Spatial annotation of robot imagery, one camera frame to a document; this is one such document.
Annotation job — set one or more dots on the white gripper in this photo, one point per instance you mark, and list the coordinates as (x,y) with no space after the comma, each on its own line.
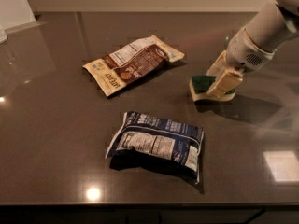
(245,52)

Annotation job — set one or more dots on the green and yellow sponge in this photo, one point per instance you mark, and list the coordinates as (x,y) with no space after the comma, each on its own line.
(199,86)

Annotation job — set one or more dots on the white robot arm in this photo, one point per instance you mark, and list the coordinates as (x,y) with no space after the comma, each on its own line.
(273,26)

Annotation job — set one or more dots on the blue chip bag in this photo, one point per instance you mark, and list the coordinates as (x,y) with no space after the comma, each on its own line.
(178,144)

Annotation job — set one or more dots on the brown chip bag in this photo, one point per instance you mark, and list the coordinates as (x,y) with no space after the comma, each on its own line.
(124,66)

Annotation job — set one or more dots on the white object at left edge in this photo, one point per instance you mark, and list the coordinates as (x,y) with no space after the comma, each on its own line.
(3,35)

